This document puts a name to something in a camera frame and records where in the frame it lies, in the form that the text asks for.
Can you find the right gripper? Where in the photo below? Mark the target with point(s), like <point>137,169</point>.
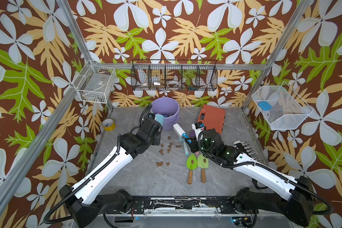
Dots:
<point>194,142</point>

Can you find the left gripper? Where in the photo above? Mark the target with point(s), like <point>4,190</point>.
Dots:
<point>157,138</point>

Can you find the light blue round trowel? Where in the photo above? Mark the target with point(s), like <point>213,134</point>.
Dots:
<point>159,118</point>

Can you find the white brush blue handle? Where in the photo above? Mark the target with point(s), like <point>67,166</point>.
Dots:
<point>181,133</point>

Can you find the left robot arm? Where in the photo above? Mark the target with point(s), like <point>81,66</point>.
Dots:
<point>83,202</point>

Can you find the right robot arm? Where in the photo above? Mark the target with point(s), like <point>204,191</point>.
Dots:
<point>292,197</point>

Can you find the green square trowel right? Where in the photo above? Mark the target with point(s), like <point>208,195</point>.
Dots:
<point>203,163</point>

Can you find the purple plastic bucket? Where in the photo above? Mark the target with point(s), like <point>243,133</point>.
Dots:
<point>169,109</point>

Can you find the red plastic tool case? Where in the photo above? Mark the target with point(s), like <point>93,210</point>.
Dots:
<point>212,118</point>

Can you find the yellow tape roll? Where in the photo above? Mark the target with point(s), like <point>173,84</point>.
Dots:
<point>109,124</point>

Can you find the black socket bit rack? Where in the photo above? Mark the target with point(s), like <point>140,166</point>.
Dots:
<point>246,148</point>

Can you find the steel combination wrench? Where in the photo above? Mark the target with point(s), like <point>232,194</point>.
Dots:
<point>177,205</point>

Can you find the blue object in basket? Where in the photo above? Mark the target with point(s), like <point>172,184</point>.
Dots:
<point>264,105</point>

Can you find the purple trowel pink handle right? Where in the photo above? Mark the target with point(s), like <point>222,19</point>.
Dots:
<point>192,133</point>

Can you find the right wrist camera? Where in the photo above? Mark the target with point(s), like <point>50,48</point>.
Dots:
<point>198,127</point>

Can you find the green pointed trowel wooden handle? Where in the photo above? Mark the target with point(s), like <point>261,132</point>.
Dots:
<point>191,164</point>

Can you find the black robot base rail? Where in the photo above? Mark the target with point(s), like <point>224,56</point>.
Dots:
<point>216,205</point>

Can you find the black wire basket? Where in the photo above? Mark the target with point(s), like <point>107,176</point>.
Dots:
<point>173,75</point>

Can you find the white wire basket left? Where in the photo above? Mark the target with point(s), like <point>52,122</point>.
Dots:
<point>94,83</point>

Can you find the white wire basket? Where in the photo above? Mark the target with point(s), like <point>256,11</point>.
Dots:
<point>94,83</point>
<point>289,110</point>

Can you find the white wire basket right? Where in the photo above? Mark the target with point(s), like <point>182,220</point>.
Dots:
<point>289,110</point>

